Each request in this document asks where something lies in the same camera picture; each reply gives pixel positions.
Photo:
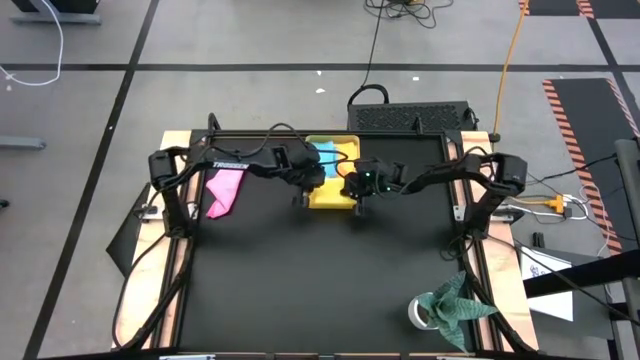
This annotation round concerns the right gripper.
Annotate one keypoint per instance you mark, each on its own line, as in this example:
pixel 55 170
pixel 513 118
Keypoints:
pixel 372 180

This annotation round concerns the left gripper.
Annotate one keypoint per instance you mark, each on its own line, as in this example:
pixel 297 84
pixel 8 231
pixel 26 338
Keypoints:
pixel 307 167

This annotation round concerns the yellow-green plastic bin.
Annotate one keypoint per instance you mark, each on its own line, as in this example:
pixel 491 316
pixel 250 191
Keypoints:
pixel 332 202

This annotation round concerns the yellow microfiber towel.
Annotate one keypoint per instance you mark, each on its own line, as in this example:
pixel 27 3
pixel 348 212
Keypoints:
pixel 330 192

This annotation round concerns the blue microfiber towel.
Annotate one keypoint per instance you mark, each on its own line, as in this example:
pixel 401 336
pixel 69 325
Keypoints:
pixel 327 157

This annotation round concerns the pink microfiber towel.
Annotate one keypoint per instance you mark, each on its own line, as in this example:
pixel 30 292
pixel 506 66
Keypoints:
pixel 225 192

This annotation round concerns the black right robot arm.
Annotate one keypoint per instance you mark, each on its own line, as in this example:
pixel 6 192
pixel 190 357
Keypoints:
pixel 450 172

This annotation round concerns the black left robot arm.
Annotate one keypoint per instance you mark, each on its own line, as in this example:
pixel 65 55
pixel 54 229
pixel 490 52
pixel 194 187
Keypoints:
pixel 230 165

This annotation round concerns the black computer tower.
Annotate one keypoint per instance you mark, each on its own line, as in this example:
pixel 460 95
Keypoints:
pixel 410 117

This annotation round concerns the snake plant in white pot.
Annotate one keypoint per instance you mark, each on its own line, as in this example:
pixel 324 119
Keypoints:
pixel 447 310

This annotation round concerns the orange power plug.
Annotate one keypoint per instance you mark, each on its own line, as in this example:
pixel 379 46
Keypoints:
pixel 556 203

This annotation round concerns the white paper sheet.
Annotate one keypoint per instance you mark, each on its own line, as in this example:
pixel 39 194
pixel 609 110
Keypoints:
pixel 550 305

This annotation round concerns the black striped floor mat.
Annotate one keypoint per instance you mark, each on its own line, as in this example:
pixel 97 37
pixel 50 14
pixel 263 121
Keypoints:
pixel 555 6
pixel 585 130

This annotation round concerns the grey desk foot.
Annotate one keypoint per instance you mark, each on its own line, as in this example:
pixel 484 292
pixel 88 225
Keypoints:
pixel 22 143
pixel 55 19

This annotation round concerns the black frame strut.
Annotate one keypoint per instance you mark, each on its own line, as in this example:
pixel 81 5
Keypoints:
pixel 507 332
pixel 160 307

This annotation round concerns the black camera stand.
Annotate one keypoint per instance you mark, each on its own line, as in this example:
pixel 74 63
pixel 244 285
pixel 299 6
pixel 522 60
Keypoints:
pixel 627 200

